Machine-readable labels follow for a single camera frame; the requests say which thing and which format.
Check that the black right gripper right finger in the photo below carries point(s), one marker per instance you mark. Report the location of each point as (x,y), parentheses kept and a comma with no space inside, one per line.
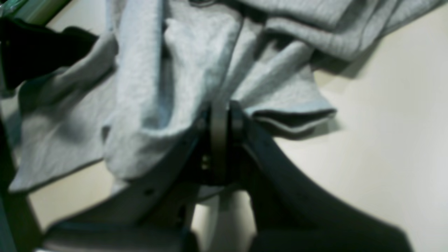
(291,212)

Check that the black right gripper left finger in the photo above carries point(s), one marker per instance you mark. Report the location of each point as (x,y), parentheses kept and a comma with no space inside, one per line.
(152,214)

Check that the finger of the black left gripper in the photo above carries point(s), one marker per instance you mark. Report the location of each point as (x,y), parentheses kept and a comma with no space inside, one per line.
(29,50)

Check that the grey t-shirt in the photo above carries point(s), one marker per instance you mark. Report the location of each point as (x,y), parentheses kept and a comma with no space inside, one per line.
(129,100)

